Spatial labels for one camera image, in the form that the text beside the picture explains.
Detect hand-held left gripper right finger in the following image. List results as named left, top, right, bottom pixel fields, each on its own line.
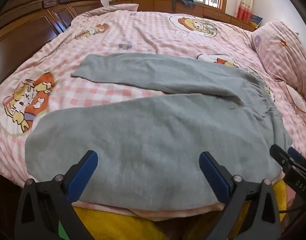
left=198, top=151, right=282, bottom=240

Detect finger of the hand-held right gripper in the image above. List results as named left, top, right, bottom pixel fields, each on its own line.
left=287, top=146, right=306, bottom=171
left=269, top=144, right=296, bottom=175

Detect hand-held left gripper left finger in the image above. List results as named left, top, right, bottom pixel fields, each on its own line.
left=14, top=150, right=98, bottom=240

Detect grey pants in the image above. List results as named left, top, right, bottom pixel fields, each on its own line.
left=25, top=52, right=293, bottom=212

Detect yellow blanket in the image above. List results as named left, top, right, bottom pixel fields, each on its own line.
left=73, top=177, right=289, bottom=240

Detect pink checked pillow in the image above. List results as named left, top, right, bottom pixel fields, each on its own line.
left=250, top=19, right=306, bottom=103

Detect blue and yellow book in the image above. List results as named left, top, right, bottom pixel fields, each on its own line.
left=248, top=14, right=264, bottom=28

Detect pink checked printed bedsheet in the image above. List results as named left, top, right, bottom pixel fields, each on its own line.
left=0, top=4, right=306, bottom=218

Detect narrow printed red-hem curtain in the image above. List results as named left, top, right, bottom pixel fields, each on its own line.
left=234, top=0, right=256, bottom=23

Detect dark wooden headboard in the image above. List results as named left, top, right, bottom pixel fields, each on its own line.
left=0, top=0, right=103, bottom=90

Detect wooden cabinet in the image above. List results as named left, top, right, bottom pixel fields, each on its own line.
left=109, top=0, right=258, bottom=32

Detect black cable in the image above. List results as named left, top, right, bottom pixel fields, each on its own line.
left=278, top=206, right=296, bottom=215

